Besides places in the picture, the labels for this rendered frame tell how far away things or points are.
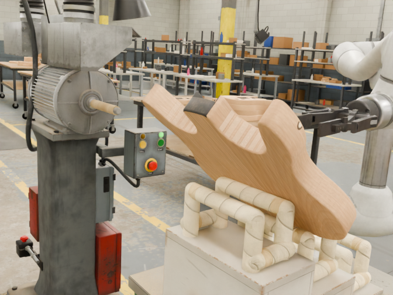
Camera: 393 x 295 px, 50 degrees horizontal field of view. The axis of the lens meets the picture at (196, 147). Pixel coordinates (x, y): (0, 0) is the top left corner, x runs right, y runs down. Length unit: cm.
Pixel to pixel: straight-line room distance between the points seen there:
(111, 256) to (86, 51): 107
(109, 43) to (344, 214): 90
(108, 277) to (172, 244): 126
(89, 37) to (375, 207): 121
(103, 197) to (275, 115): 152
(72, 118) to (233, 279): 106
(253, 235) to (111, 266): 144
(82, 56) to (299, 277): 89
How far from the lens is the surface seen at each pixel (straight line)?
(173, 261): 91
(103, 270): 211
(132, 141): 180
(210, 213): 91
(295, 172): 67
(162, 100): 80
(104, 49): 138
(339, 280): 97
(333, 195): 74
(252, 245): 74
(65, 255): 201
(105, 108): 153
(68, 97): 165
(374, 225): 181
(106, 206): 204
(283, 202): 79
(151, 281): 106
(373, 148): 177
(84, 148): 188
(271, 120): 57
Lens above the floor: 147
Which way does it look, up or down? 13 degrees down
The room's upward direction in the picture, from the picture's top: 3 degrees clockwise
